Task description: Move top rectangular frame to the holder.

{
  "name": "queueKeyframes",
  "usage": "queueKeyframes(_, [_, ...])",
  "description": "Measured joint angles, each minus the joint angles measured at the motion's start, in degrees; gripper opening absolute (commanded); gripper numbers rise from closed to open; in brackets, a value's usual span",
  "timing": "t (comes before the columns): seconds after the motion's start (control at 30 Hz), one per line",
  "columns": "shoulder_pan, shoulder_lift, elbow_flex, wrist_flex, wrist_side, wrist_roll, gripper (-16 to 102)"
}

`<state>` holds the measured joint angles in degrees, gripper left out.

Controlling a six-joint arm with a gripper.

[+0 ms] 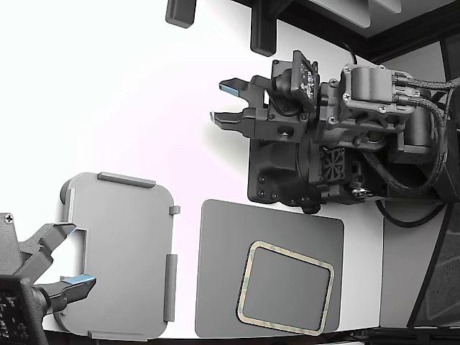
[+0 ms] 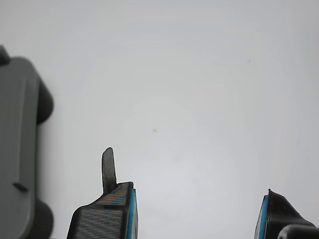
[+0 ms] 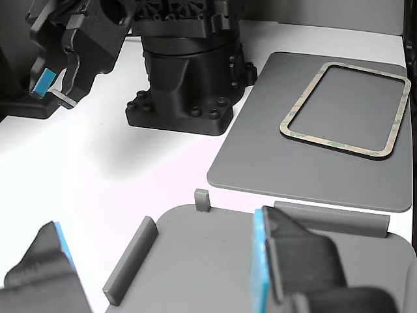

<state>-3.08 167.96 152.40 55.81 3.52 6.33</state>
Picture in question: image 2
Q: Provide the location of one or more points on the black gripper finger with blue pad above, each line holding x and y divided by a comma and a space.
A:
279, 214

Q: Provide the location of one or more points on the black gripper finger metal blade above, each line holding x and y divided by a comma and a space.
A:
99, 221

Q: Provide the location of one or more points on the gray plastic frame holder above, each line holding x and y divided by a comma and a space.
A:
15, 124

